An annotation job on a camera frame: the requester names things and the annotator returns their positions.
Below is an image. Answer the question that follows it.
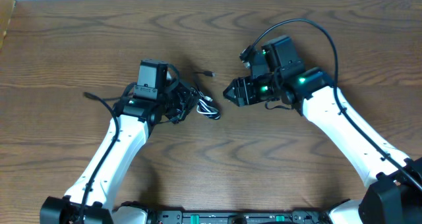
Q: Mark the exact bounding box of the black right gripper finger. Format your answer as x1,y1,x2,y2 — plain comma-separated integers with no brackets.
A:
223,91,239,105
223,78,238,94

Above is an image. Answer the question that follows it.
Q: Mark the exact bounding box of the white USB cable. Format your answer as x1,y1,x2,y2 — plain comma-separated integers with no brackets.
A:
196,92,219,117

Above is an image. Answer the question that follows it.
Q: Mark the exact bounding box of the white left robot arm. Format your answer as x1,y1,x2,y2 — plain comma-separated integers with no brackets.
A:
40,80,201,223

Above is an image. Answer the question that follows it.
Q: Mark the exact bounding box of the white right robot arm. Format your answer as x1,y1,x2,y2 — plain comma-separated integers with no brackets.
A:
223,68,421,223

